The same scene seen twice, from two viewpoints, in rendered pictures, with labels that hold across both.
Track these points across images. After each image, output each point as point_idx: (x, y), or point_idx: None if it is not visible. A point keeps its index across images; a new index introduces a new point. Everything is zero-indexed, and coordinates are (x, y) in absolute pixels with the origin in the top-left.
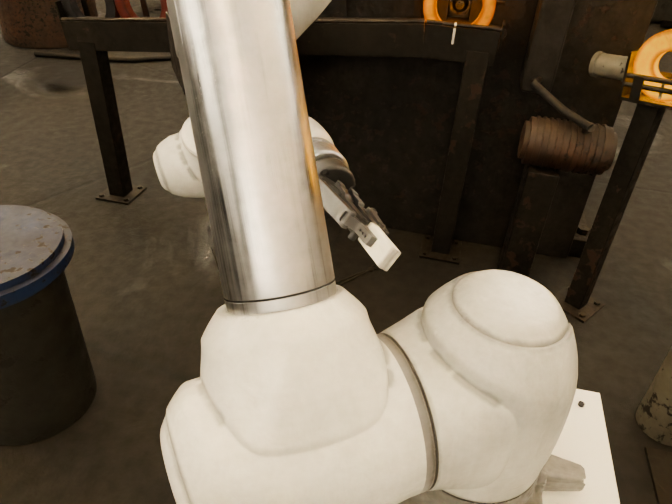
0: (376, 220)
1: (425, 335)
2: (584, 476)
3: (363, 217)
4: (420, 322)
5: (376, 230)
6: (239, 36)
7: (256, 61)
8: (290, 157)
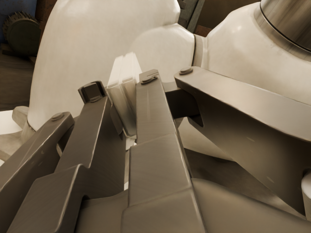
0: (34, 156)
1: (177, 22)
2: (21, 106)
3: (145, 87)
4: (174, 24)
5: (135, 69)
6: None
7: None
8: None
